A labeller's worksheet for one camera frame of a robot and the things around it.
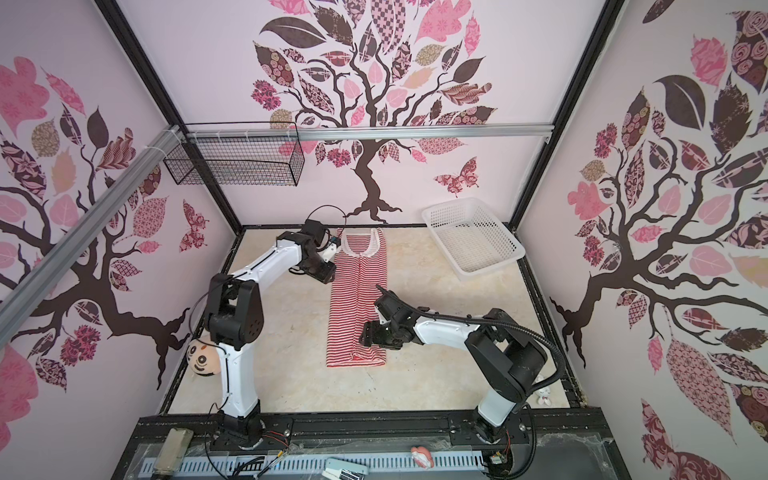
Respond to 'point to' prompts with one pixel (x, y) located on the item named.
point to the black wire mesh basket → (236, 161)
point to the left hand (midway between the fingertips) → (325, 278)
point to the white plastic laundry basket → (472, 238)
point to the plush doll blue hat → (203, 357)
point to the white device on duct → (343, 469)
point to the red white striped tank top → (355, 287)
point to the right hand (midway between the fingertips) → (365, 339)
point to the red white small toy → (422, 456)
